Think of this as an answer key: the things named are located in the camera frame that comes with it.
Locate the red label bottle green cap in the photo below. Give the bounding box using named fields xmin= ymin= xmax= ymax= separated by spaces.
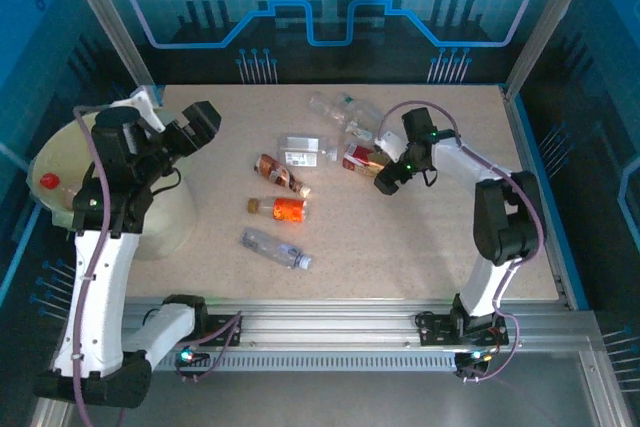
xmin=342 ymin=142 xmax=392 ymax=179

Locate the red label cola bottle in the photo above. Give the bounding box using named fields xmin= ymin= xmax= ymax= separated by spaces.
xmin=39 ymin=172 xmax=81 ymax=208

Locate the brown label bottle white cap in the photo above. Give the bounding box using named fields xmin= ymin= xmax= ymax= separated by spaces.
xmin=254 ymin=153 xmax=312 ymax=198

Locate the orange label bottle gold cap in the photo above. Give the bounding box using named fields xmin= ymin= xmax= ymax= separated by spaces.
xmin=246 ymin=195 xmax=307 ymax=225

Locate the pale yellow plastic bin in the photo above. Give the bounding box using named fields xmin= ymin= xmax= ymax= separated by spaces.
xmin=27 ymin=105 xmax=200 ymax=262

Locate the clear bottle green cap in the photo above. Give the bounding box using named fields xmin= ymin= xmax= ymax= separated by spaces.
xmin=338 ymin=92 xmax=387 ymax=141

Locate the crumpled clear plastic bottle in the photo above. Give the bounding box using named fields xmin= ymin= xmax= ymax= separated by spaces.
xmin=308 ymin=90 xmax=359 ymax=132

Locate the square clear bottle white label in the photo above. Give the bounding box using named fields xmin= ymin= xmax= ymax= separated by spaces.
xmin=277 ymin=132 xmax=340 ymax=168

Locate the long clear bottle blue label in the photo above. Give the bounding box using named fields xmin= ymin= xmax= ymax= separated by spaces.
xmin=240 ymin=227 xmax=314 ymax=271

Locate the steel lower platform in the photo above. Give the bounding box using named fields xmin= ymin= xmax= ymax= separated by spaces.
xmin=29 ymin=346 xmax=631 ymax=427

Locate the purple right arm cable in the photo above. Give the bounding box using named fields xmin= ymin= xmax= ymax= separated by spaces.
xmin=378 ymin=100 xmax=547 ymax=383

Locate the aluminium table side rail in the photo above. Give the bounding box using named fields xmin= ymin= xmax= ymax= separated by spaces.
xmin=501 ymin=84 xmax=591 ymax=311

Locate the aluminium frame post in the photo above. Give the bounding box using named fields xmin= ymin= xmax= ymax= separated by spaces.
xmin=55 ymin=0 xmax=157 ymax=98
xmin=503 ymin=0 xmax=604 ymax=98

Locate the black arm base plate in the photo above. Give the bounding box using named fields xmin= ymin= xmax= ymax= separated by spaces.
xmin=416 ymin=311 xmax=512 ymax=348
xmin=199 ymin=313 xmax=245 ymax=348

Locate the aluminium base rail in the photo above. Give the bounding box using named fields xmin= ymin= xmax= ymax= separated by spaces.
xmin=122 ymin=296 xmax=599 ymax=351

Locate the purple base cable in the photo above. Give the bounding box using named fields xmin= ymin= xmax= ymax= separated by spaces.
xmin=182 ymin=304 xmax=245 ymax=382

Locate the grey slotted cable duct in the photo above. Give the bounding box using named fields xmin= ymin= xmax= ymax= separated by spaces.
xmin=197 ymin=350 xmax=460 ymax=372

